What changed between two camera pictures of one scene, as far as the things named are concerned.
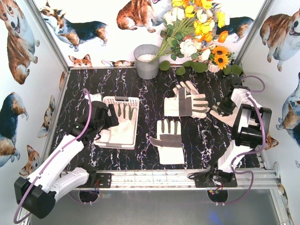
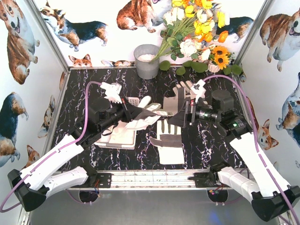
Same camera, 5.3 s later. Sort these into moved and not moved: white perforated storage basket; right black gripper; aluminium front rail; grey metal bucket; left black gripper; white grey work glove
Moved: right black gripper; left black gripper
Not moved: aluminium front rail; white grey work glove; white perforated storage basket; grey metal bucket
